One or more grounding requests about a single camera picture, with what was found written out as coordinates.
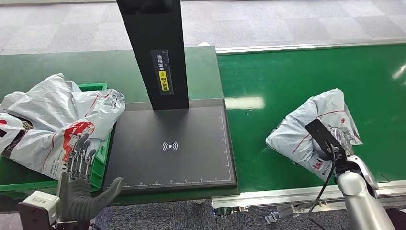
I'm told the grey courier package small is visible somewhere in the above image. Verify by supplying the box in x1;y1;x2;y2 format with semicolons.
266;88;363;182

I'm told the white package dark print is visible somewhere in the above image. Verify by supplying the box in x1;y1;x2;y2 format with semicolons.
0;114;34;160

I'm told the black weighing scale platform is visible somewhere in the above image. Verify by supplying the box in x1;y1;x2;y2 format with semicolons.
103;99;238;195

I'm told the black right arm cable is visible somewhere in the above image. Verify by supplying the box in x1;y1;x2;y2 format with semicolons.
307;143;338;230

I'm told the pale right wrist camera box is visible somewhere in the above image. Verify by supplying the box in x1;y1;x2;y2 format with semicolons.
305;119;348;162

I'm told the aluminium conveyor frame rail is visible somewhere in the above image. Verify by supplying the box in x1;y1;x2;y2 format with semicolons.
212;179;406;213
215;37;406;55

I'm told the green plastic basket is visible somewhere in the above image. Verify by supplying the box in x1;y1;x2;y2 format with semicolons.
0;82;112;201

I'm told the grey metal clamp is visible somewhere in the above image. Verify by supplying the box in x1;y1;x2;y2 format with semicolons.
266;205;299;224

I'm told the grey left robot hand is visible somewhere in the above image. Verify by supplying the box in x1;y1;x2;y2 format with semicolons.
57;133;124;223

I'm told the green conveyor belt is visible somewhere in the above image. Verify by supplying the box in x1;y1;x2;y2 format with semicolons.
217;43;406;193

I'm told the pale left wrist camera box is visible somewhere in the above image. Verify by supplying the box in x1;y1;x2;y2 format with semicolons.
18;191;62;230

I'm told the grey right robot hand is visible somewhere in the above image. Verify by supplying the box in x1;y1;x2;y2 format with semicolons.
313;142;339;163

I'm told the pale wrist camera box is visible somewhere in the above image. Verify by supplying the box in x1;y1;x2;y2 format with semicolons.
305;119;348;162
18;191;62;230

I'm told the plain grey crumpled package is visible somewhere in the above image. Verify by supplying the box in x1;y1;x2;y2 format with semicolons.
0;73;81;123

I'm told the grey package large red print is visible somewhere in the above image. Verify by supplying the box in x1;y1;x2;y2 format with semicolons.
6;89;126;181

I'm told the black yellow column label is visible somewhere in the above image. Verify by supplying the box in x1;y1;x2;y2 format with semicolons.
150;49;174;96

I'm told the black scale column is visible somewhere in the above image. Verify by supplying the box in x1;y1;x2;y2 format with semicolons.
116;0;190;111

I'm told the metal conveyor bracket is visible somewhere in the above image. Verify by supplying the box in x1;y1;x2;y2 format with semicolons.
213;206;249;219

